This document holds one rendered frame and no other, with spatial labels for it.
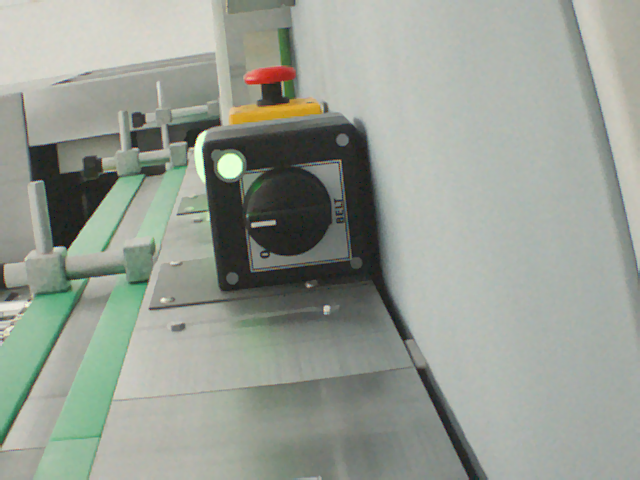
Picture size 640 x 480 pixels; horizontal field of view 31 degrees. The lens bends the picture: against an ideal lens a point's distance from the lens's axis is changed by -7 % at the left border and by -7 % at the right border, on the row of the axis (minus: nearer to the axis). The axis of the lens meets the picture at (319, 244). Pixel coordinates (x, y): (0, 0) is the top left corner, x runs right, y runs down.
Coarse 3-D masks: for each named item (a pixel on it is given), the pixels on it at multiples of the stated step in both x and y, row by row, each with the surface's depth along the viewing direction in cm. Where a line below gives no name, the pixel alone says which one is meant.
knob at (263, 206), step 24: (288, 168) 61; (264, 192) 60; (288, 192) 60; (312, 192) 60; (264, 216) 59; (288, 216) 59; (312, 216) 59; (264, 240) 60; (288, 240) 60; (312, 240) 60
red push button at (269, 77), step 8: (256, 72) 91; (264, 72) 91; (272, 72) 91; (280, 72) 91; (288, 72) 91; (248, 80) 92; (256, 80) 91; (264, 80) 91; (272, 80) 91; (280, 80) 91; (264, 88) 92; (272, 88) 92; (280, 88) 93; (264, 96) 92; (272, 96) 92; (280, 96) 93
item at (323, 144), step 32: (224, 128) 67; (256, 128) 65; (288, 128) 63; (320, 128) 62; (352, 128) 62; (256, 160) 62; (288, 160) 62; (320, 160) 62; (352, 160) 62; (224, 192) 62; (352, 192) 62; (224, 224) 62; (352, 224) 63; (224, 256) 63; (256, 256) 63; (288, 256) 63; (320, 256) 63; (352, 256) 63; (224, 288) 63
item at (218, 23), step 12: (216, 0) 136; (216, 12) 136; (216, 24) 136; (216, 36) 137; (216, 48) 137; (216, 60) 138; (228, 60) 138; (228, 72) 139; (228, 84) 139; (228, 96) 139; (228, 108) 138
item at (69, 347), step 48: (144, 192) 121; (96, 240) 94; (96, 288) 78; (144, 288) 75; (48, 336) 65; (96, 336) 64; (0, 384) 57; (48, 384) 57; (96, 384) 55; (0, 432) 49; (48, 432) 50; (96, 432) 48
